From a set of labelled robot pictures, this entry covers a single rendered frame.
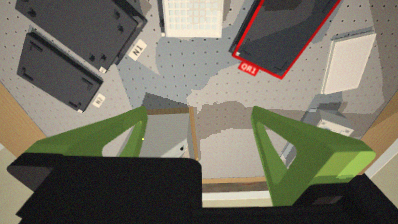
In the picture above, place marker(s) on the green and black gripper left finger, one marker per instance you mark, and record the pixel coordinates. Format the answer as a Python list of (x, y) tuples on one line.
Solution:
[(89, 140)]

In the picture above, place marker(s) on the cream label with black letter n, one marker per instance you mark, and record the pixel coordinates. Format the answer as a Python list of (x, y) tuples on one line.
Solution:
[(137, 50)]

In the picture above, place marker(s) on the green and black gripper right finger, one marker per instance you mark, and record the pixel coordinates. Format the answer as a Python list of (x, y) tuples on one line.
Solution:
[(323, 156)]

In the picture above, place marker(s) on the white n2 label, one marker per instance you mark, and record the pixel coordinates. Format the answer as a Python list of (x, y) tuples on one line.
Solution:
[(99, 100)]

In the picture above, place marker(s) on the white button panel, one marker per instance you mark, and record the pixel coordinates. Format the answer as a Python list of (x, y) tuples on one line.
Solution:
[(328, 119)]

